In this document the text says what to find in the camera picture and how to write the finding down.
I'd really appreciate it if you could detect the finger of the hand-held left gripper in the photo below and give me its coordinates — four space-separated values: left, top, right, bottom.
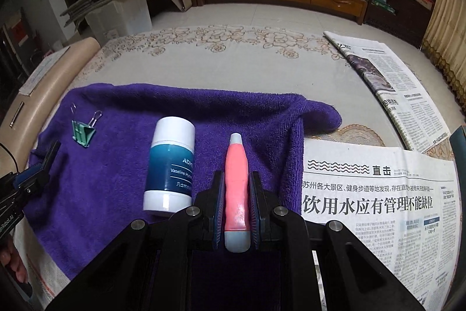
15 140 62 201

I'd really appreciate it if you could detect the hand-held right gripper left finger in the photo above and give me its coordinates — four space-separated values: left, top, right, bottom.
45 171 226 311

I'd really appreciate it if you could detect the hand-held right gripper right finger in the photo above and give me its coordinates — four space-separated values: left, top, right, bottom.
250 172 427 311

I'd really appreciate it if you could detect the pink tube with white caps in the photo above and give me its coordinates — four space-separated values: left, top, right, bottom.
223 132 252 253

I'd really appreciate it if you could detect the person's left hand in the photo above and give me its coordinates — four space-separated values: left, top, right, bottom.
0 243 29 285

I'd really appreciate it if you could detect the green binder clip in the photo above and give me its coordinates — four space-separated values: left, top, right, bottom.
70 103 103 148

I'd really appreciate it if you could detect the white and teal bottle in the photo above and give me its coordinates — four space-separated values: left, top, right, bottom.
143 117 196 217

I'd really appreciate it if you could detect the beige padded bench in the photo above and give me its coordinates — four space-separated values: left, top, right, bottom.
0 38 100 159

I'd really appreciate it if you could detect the white paper sheet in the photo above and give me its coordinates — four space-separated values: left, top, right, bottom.
18 46 70 96

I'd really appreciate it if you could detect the purple towel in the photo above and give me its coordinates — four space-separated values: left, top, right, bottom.
27 83 343 280

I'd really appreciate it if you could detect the newspaper with large headline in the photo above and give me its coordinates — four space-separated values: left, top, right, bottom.
300 141 463 311

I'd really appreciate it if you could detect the dark cabinet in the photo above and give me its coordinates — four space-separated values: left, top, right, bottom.
0 7 37 86

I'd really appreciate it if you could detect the golden lace mat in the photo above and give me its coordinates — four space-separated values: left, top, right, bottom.
304 124 386 148

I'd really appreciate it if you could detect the beige embroidered bedspread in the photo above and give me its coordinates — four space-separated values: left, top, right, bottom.
15 25 466 311

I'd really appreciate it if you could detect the white plastic storage box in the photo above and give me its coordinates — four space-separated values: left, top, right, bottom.
84 0 151 44

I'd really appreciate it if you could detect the folded newspaper with photo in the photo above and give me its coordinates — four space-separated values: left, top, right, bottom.
323 30 452 153

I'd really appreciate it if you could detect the dark teal object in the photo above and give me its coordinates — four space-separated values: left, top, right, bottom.
449 127 466 161

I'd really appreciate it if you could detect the golden curtain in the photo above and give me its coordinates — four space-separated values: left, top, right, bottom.
420 0 466 104

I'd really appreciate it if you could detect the black cable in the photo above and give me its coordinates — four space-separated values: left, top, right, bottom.
0 143 20 175

